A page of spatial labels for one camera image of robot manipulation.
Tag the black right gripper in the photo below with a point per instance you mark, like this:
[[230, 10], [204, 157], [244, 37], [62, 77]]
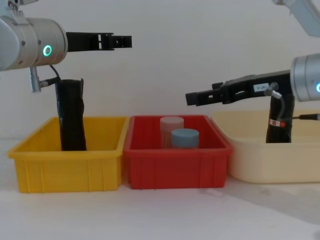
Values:
[[250, 87]]

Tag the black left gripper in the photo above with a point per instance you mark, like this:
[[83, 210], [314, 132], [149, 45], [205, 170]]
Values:
[[77, 42]]

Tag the jar with blue lid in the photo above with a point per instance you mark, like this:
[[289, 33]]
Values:
[[185, 138]]

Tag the black cylinder with red label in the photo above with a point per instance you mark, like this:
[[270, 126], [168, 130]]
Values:
[[277, 130]]

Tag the red plastic bin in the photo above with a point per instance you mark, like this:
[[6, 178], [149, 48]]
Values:
[[175, 167]]

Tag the plain black wrapped cylinder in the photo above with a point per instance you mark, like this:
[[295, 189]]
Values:
[[72, 115]]

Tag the cream plastic bin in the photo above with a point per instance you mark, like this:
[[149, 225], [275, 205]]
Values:
[[262, 162]]

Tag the white table cloth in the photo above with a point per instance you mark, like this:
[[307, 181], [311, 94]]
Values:
[[160, 215]]

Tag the yellow plastic bin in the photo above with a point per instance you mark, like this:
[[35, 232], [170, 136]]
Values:
[[70, 165]]

